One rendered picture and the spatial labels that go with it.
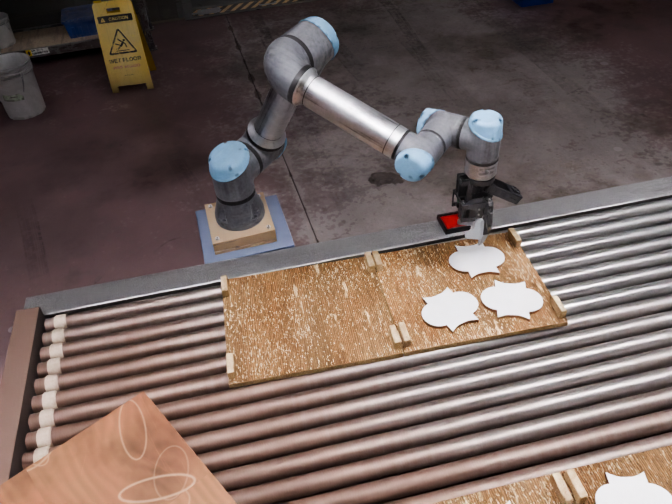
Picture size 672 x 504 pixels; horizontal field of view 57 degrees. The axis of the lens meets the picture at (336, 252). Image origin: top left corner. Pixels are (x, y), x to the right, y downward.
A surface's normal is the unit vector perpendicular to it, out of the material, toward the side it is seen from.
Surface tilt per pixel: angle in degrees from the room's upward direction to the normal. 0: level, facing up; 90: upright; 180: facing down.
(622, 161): 0
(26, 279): 0
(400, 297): 0
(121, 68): 78
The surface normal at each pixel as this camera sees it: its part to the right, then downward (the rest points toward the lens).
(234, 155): -0.12, -0.62
